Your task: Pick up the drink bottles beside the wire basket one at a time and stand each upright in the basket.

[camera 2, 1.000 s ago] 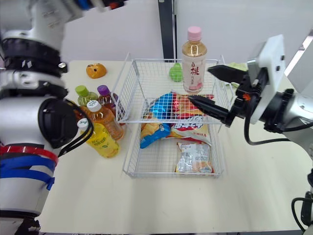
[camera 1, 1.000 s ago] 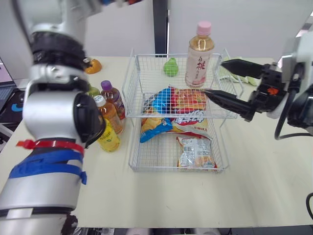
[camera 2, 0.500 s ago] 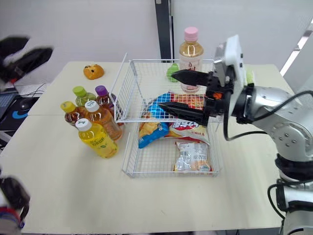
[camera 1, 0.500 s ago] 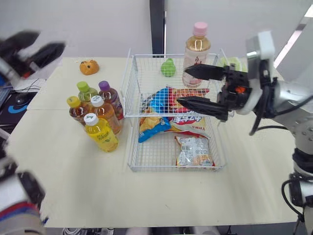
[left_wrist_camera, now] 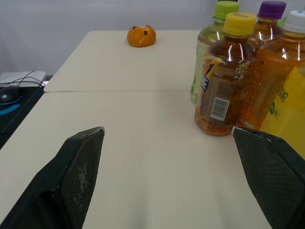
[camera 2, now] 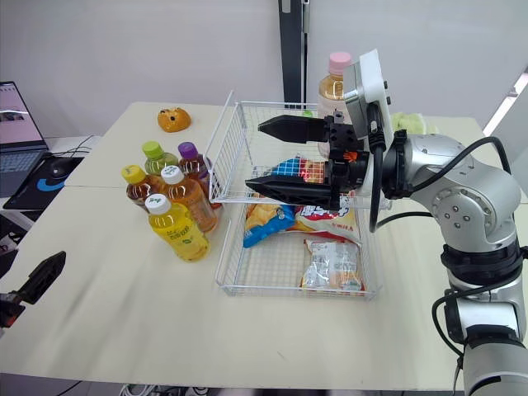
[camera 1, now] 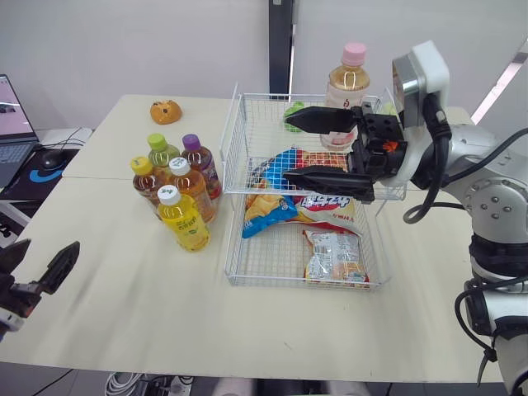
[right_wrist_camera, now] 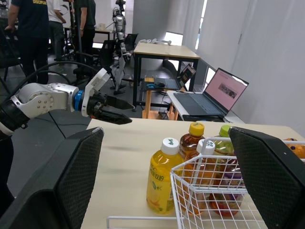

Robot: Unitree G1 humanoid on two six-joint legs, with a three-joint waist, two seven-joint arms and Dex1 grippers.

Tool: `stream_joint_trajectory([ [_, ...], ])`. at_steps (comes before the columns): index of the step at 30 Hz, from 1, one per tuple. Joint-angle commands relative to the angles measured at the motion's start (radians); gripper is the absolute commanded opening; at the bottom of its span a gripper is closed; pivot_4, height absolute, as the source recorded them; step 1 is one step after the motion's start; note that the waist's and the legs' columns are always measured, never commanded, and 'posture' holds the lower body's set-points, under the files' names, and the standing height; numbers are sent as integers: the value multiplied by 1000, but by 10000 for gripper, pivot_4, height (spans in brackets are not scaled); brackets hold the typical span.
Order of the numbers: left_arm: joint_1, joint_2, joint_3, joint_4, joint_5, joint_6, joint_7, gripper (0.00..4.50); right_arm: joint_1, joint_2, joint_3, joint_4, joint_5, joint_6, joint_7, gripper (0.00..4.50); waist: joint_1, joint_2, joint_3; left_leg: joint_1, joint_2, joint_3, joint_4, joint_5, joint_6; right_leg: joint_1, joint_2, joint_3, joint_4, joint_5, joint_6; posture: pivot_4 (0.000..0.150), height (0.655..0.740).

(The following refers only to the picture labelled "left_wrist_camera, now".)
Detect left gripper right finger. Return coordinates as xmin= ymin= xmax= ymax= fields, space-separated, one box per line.
xmin=232 ymin=126 xmax=305 ymax=229

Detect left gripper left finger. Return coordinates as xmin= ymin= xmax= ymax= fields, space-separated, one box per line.
xmin=0 ymin=126 xmax=105 ymax=229

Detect yellow-label drink bottle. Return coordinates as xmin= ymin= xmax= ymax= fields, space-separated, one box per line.
xmin=259 ymin=62 xmax=305 ymax=160

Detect black and blue mouse pad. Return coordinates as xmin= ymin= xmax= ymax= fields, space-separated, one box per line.
xmin=0 ymin=85 xmax=46 ymax=134

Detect white-capped orange-label bottle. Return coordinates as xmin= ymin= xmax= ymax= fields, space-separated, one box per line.
xmin=236 ymin=10 xmax=305 ymax=131

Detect yellow-capped brown tea bottle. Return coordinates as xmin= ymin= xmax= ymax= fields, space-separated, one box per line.
xmin=194 ymin=11 xmax=258 ymax=137

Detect black computer mouse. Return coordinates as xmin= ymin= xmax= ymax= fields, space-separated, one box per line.
xmin=0 ymin=85 xmax=21 ymax=104

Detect grey keyboard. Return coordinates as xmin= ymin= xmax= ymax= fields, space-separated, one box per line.
xmin=0 ymin=71 xmax=47 ymax=88

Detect green-capped pale green bottle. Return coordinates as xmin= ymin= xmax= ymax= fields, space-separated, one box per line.
xmin=190 ymin=0 xmax=240 ymax=105

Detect purple-capped brown tea bottle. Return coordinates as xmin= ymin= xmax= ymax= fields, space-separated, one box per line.
xmin=249 ymin=0 xmax=287 ymax=49

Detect orange bear-face plush toy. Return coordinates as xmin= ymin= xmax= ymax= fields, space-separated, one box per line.
xmin=127 ymin=25 xmax=157 ymax=48

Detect black cable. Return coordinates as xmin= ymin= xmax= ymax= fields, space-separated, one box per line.
xmin=0 ymin=70 xmax=44 ymax=87

